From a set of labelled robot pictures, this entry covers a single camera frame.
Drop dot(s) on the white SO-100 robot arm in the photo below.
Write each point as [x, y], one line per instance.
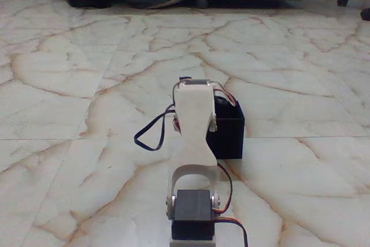
[193, 131]

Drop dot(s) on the black box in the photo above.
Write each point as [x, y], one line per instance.
[231, 137]

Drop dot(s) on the black chair caster wheel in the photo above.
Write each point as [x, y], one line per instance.
[366, 14]

